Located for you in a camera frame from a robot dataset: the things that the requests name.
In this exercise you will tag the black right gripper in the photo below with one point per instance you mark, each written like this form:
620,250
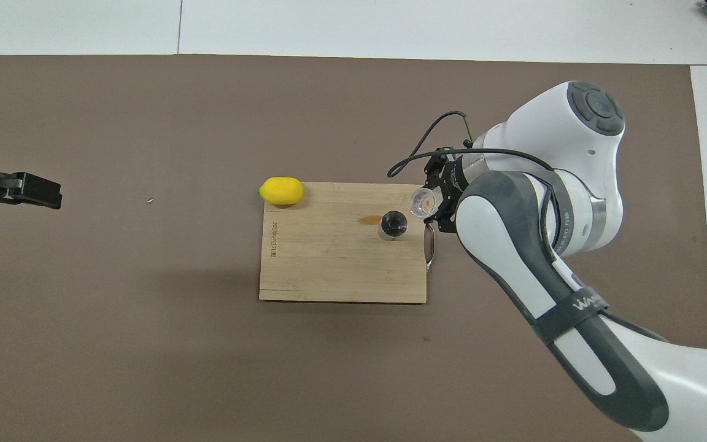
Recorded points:
452,178

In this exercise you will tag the wooden cutting board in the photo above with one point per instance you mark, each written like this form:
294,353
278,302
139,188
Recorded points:
329,258

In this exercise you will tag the yellow lemon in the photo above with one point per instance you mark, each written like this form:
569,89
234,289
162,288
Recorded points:
281,191

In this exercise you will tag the steel double jigger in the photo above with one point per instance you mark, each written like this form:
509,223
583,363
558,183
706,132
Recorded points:
393,225

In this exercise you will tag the brown table mat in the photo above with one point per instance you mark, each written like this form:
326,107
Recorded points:
206,356

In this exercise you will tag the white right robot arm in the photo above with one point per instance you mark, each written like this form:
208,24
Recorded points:
574,184

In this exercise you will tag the clear glass cup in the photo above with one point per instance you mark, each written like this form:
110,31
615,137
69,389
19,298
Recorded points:
422,202

